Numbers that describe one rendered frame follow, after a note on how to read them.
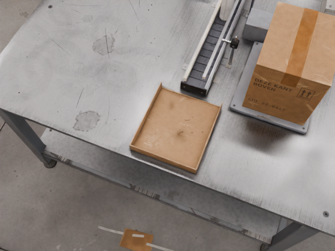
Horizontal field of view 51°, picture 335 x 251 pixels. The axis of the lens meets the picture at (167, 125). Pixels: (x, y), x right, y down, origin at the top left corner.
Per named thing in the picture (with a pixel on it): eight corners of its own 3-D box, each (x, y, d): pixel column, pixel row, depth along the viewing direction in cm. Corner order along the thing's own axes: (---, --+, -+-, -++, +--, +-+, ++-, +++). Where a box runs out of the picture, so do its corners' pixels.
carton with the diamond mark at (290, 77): (261, 49, 150) (278, 0, 126) (317, 65, 146) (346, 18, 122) (241, 106, 137) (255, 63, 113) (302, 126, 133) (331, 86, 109)
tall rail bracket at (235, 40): (218, 56, 151) (223, 29, 136) (234, 61, 150) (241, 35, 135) (215, 62, 150) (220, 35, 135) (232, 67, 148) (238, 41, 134)
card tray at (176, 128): (161, 86, 144) (160, 81, 141) (221, 107, 139) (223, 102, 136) (130, 149, 132) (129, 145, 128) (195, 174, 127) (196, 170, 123)
